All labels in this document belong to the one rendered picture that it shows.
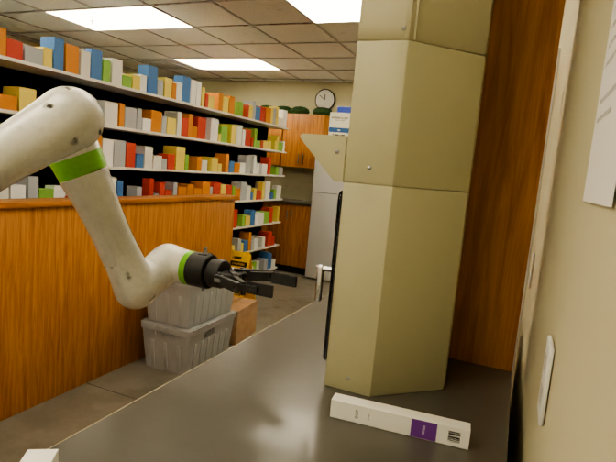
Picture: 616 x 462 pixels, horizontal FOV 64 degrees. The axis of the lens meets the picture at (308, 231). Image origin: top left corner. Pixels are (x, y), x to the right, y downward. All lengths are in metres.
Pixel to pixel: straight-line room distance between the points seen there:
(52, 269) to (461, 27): 2.50
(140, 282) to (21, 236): 1.70
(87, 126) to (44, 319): 2.17
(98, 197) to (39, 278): 1.84
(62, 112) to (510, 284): 1.13
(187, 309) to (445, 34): 2.58
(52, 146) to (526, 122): 1.10
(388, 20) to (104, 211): 0.76
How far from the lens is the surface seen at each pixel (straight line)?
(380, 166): 1.08
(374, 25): 1.14
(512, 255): 1.42
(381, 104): 1.09
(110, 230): 1.25
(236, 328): 4.01
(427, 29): 1.14
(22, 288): 2.99
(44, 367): 3.23
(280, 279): 1.32
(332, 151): 1.11
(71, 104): 1.06
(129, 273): 1.28
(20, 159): 1.05
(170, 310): 3.42
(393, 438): 1.03
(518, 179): 1.41
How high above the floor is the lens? 1.43
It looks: 7 degrees down
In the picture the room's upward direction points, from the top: 5 degrees clockwise
